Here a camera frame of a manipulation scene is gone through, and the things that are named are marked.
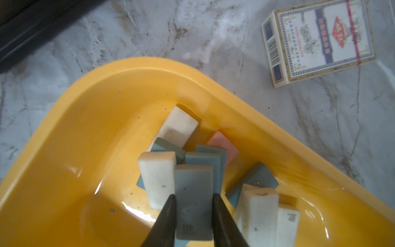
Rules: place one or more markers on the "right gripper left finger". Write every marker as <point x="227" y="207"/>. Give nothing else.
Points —
<point x="162" y="233"/>

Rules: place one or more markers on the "grey eraser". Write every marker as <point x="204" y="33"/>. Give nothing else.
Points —
<point x="194" y="195"/>

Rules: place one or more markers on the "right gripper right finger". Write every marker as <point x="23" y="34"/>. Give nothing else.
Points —
<point x="225" y="230"/>

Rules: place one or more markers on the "playing card box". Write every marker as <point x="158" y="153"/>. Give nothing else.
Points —
<point x="316" y="39"/>

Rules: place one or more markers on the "yellow storage box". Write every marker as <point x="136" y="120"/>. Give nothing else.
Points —
<point x="74" y="183"/>

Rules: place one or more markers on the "teal eraser low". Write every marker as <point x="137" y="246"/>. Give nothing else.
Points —
<point x="205" y="158"/>

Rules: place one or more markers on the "pink eraser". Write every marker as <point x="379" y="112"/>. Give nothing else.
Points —
<point x="218" y="139"/>

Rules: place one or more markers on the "black flat case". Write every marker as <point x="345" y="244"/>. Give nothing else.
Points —
<point x="26" y="25"/>

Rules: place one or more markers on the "white eraser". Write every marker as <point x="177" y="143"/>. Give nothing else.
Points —
<point x="256" y="215"/>
<point x="157" y="171"/>
<point x="177" y="128"/>
<point x="287" y="225"/>

